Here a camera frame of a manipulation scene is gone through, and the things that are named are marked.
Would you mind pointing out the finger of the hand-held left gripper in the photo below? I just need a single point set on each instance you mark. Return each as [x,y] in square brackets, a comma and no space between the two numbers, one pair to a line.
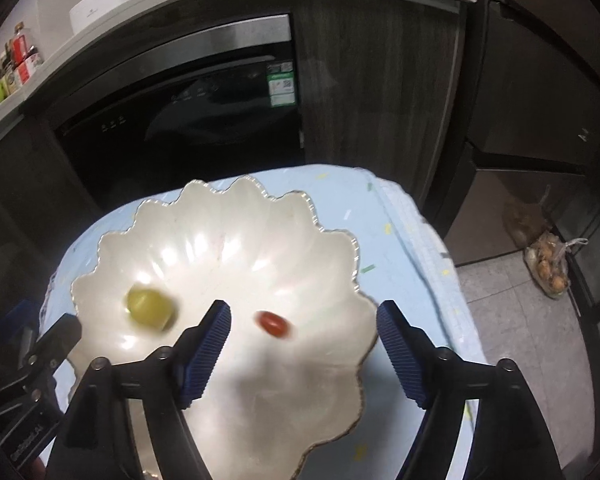
[17,322]
[60,335]

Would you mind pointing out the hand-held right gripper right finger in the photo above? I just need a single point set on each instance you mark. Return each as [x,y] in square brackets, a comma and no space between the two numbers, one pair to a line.
[402,360]

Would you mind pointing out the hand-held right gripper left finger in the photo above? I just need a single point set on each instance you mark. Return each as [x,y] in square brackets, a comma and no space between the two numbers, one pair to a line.
[205,360]

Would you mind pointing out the green round fruit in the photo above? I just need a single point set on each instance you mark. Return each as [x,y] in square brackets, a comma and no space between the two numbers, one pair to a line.
[150,307]

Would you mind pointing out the small red date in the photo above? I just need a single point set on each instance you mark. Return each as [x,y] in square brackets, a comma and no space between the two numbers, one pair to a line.
[274,324]

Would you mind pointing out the white scalloped plate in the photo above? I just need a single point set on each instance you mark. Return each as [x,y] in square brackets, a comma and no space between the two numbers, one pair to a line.
[260,260]

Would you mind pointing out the clear plastic bag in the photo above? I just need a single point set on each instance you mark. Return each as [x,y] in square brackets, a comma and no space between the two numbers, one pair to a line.
[550,267]

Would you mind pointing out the light blue speckled cloth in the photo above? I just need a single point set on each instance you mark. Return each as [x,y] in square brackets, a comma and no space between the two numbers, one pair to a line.
[340,195]

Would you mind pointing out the black built-in dishwasher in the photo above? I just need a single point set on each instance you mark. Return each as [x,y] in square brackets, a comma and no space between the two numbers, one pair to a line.
[180,125]

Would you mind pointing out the dark sauce bottle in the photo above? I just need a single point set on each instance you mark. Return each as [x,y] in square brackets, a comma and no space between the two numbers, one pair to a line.
[9,75]

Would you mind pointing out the clear bottle red label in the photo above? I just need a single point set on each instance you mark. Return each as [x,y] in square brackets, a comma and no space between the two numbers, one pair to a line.
[27,67]

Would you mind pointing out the dark wood cabinet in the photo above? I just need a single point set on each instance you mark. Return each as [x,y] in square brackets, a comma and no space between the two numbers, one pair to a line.
[380,85]

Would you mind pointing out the green white label sticker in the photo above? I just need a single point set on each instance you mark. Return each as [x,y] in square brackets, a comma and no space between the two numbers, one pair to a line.
[281,85]

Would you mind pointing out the dark refrigerator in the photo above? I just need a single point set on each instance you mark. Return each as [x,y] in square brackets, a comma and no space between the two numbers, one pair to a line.
[530,85]

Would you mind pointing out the white rice cooker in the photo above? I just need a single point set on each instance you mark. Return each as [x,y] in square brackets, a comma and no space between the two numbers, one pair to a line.
[100,5]

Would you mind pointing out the white countertop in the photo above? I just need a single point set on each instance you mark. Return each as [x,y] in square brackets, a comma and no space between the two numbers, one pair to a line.
[190,10]

